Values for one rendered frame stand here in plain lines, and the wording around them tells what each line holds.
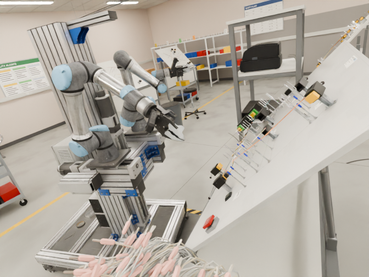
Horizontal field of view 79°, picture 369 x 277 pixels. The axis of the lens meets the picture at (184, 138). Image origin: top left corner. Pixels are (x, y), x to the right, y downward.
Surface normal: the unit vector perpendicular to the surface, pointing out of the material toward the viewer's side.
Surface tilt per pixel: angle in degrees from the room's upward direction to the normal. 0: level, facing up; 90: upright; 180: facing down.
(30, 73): 90
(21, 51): 90
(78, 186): 90
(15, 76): 90
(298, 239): 0
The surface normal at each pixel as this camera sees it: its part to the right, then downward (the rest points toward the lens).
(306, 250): -0.18, -0.90
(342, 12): -0.57, 0.43
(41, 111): 0.80, 0.10
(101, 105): -0.26, 0.44
